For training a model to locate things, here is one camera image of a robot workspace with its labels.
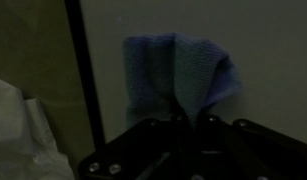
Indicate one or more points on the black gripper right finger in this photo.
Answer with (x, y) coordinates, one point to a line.
(253, 153)

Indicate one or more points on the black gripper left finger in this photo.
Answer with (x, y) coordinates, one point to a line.
(143, 150)

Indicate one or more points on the black framed whiteboard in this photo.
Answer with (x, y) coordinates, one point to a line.
(259, 50)

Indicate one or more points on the white crumpled cloth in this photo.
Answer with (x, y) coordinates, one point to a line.
(23, 133)

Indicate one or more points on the blue cloth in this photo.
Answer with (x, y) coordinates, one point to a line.
(179, 66)

